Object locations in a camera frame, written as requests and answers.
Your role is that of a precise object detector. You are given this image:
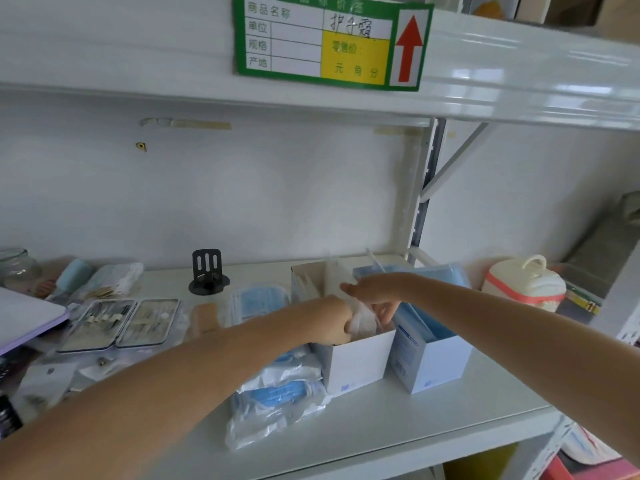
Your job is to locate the person's right hand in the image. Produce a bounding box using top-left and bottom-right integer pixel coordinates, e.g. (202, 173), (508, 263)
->
(339, 272), (419, 327)

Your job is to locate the person's left hand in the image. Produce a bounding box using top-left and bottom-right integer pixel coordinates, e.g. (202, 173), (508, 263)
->
(299, 295), (354, 346)

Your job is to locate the white shelf bracket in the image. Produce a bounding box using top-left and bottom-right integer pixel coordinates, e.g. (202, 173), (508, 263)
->
(419, 122), (492, 203)

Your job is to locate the beige bandage packet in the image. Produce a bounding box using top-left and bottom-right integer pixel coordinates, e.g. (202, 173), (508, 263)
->
(191, 302), (222, 337)

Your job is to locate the red basket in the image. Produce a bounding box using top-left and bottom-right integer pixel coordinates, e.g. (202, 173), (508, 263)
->
(539, 455), (640, 480)

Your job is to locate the person's left forearm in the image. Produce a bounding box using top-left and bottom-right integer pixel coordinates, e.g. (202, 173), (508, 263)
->
(0, 301), (312, 480)

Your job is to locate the brown cardboard box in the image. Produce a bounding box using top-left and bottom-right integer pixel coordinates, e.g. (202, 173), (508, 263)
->
(544, 0), (640, 41)

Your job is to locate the glass jar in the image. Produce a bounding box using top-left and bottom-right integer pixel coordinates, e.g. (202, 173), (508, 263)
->
(0, 248), (44, 296)

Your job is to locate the light blue packet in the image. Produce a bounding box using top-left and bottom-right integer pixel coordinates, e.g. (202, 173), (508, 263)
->
(51, 258), (96, 299)

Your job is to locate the clear bag of blue masks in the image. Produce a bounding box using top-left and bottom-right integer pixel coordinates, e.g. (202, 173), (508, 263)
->
(224, 344), (332, 451)

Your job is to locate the white metal shelf board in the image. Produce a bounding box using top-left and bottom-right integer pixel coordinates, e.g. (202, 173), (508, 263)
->
(0, 0), (640, 132)

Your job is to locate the person's right forearm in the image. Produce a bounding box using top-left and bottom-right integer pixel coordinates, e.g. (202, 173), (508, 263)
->
(407, 276), (640, 468)

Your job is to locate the open white cardboard box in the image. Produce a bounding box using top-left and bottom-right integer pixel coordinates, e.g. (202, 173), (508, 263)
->
(291, 259), (397, 398)

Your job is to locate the clear plastic packet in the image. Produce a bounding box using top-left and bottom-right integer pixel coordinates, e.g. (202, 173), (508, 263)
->
(346, 299), (387, 341)

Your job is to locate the blue and white mask box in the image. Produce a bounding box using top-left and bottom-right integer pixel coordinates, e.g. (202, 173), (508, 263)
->
(352, 264), (474, 395)

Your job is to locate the white lace cloth packet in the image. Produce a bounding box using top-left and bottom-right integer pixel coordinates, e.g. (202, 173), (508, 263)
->
(75, 262), (145, 301)

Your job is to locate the green price label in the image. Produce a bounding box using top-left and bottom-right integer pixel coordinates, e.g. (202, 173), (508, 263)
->
(232, 0), (435, 92)

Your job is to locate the black metal bookend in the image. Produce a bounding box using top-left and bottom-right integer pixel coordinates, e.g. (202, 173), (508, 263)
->
(188, 249), (231, 296)

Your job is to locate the open manicure tool case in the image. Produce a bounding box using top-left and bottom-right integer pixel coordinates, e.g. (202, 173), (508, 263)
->
(56, 298), (181, 355)

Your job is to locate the small blue mask packet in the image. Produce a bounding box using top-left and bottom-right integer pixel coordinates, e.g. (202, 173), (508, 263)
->
(229, 285), (292, 328)

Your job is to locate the white and purple tray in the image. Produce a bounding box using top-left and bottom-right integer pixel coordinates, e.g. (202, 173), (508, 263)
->
(0, 287), (70, 357)

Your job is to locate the black object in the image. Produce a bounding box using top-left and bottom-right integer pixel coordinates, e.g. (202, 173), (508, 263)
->
(0, 394), (24, 440)

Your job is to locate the grey bag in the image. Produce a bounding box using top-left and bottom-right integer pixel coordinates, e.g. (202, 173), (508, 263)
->
(564, 191), (640, 298)

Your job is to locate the yellow box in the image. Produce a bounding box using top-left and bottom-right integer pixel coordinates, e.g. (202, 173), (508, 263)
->
(444, 444), (519, 480)

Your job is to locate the strip of beige tape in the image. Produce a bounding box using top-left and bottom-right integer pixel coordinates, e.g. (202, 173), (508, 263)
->
(139, 117), (233, 131)

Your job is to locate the white and pink handled container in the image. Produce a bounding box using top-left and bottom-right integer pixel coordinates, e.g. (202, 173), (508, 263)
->
(482, 255), (567, 313)

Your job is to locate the white and orange box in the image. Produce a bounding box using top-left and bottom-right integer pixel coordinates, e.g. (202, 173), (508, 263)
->
(460, 0), (522, 21)

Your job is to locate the white shelf upright post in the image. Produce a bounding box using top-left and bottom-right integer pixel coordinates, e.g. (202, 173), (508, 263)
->
(407, 117), (447, 263)

